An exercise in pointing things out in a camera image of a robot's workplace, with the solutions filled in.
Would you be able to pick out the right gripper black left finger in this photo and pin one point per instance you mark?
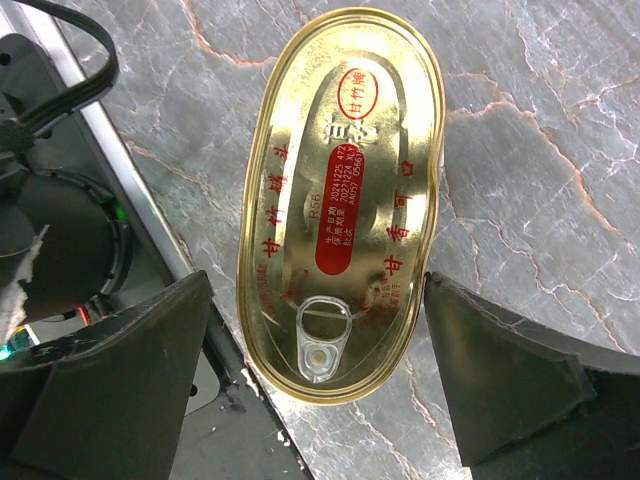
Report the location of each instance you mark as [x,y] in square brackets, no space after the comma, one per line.
[107,401]

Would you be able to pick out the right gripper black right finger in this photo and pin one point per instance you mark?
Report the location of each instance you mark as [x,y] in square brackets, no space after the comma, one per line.
[527,401]

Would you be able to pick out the gold sardine tin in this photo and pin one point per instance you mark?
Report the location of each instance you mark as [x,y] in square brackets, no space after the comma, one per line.
[340,205]

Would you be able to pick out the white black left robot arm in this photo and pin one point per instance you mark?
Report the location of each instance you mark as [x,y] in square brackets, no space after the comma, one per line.
[64,192]

